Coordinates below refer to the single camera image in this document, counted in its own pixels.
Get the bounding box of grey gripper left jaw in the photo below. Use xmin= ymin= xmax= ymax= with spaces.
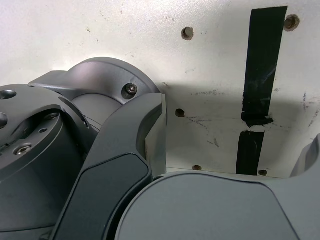
xmin=51 ymin=92 xmax=167 ymax=240

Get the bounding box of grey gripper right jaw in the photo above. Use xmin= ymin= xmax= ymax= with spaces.
xmin=113 ymin=133 xmax=320 ymax=240

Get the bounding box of black tape strip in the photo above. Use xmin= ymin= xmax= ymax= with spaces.
xmin=236 ymin=6 xmax=288 ymax=176

